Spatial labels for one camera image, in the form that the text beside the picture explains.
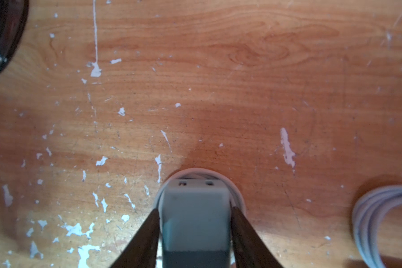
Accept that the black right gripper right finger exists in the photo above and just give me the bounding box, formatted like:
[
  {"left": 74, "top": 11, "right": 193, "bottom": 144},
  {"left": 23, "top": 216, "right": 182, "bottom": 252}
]
[{"left": 231, "top": 207, "right": 283, "bottom": 268}]

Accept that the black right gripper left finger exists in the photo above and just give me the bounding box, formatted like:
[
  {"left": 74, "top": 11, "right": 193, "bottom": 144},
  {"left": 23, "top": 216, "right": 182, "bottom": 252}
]
[{"left": 111, "top": 208, "right": 160, "bottom": 268}]

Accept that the white cable front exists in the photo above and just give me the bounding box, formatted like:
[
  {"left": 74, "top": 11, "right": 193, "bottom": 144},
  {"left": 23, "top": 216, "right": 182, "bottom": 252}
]
[{"left": 153, "top": 167, "right": 247, "bottom": 268}]

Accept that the white cable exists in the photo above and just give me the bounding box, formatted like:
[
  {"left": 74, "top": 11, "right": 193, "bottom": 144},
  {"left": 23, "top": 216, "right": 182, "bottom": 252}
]
[
  {"left": 153, "top": 167, "right": 247, "bottom": 268},
  {"left": 351, "top": 185, "right": 402, "bottom": 268}
]

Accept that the teal charger front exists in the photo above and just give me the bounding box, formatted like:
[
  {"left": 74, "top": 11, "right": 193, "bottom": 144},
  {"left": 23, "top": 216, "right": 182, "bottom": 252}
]
[{"left": 160, "top": 179, "right": 231, "bottom": 268}]

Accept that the white coiled cable right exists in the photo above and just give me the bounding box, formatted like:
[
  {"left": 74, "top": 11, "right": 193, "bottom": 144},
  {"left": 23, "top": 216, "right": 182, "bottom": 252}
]
[{"left": 351, "top": 185, "right": 402, "bottom": 268}]

